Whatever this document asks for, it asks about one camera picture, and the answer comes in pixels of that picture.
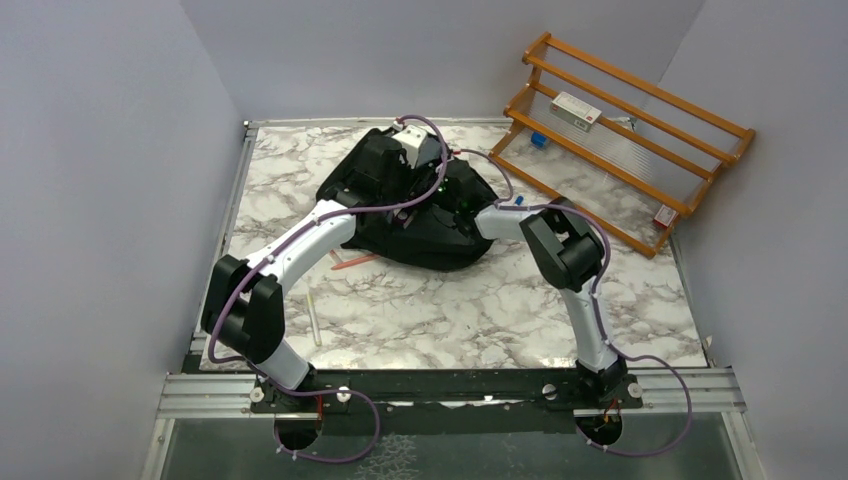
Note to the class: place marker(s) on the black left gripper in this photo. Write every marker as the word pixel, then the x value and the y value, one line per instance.
pixel 407 170

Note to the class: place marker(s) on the orange wooden shelf rack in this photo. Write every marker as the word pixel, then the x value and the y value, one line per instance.
pixel 650 147

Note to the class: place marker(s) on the salmon pink pencil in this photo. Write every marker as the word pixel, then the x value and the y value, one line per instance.
pixel 354 262

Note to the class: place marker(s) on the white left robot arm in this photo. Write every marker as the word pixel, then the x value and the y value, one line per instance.
pixel 244 305

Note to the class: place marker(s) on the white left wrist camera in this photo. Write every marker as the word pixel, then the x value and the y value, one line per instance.
pixel 421 146

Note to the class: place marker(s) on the black metal base rail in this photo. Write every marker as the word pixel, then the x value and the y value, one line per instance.
pixel 437 402

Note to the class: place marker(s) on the small blue object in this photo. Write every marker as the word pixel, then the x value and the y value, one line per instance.
pixel 538 140

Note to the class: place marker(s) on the small red white box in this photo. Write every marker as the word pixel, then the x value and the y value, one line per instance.
pixel 665 216

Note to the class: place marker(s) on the black student bag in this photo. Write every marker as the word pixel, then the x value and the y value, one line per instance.
pixel 421 243

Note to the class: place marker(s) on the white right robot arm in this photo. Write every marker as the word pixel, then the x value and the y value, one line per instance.
pixel 571 257

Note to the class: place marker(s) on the pale yellow pencil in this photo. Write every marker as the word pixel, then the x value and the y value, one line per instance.
pixel 313 320

